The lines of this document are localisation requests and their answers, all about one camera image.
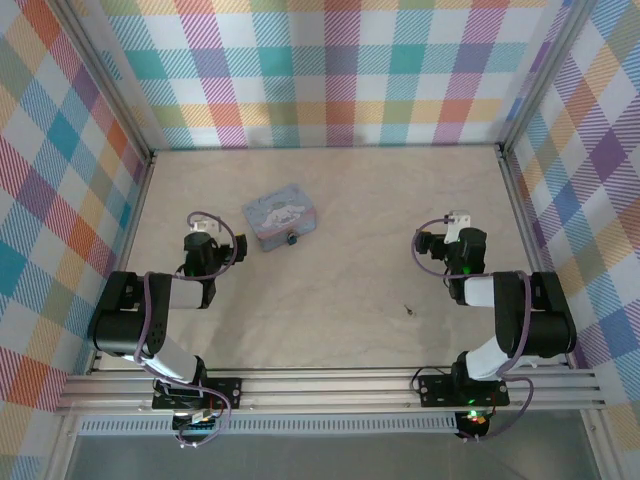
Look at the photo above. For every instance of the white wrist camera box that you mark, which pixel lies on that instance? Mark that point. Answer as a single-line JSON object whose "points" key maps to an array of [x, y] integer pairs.
{"points": [[204, 223], [457, 226]]}

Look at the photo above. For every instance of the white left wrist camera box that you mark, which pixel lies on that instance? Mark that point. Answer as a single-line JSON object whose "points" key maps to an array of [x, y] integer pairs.
{"points": [[204, 223]]}

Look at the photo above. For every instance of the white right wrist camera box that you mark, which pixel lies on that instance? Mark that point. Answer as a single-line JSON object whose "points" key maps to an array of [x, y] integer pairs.
{"points": [[457, 226]]}

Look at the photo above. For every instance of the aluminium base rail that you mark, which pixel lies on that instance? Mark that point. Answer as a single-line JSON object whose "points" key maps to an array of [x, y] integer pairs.
{"points": [[325, 387]]}

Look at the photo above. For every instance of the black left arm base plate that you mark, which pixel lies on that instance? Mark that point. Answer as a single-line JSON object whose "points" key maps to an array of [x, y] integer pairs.
{"points": [[227, 392]]}

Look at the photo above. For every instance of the pastel blue cartoon tin box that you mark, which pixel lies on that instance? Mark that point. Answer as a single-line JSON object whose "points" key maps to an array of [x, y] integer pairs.
{"points": [[280, 212]]}

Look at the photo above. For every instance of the aluminium side rail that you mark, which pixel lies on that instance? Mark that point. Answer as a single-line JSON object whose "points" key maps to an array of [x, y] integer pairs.
{"points": [[130, 240], [522, 220]]}

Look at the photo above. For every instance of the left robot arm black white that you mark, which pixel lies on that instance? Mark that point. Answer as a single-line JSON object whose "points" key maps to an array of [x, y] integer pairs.
{"points": [[115, 325]]}

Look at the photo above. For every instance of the aluminium frame post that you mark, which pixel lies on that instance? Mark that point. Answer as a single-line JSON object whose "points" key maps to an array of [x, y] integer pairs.
{"points": [[107, 80], [545, 75]]}

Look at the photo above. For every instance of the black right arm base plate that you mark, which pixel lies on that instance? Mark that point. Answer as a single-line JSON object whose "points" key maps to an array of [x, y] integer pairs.
{"points": [[435, 390]]}

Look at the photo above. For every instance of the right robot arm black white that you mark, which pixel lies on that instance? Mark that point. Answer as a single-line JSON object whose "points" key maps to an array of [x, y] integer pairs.
{"points": [[545, 325]]}

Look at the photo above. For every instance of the small dark padlock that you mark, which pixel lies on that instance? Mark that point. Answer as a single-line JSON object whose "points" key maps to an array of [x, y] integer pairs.
{"points": [[291, 241]]}

